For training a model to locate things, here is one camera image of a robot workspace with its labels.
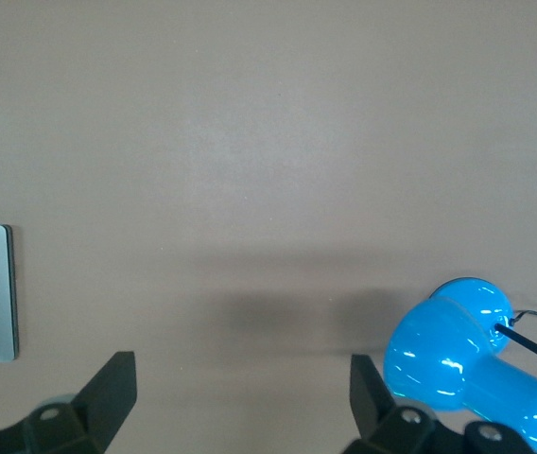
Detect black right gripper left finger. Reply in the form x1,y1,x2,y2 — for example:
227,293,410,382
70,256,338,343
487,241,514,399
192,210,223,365
0,350,138,454

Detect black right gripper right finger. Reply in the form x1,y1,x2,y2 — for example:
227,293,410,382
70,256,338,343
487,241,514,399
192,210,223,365
342,353,535,454

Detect blue desk lamp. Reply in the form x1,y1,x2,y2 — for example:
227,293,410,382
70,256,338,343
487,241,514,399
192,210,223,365
382,277,537,451

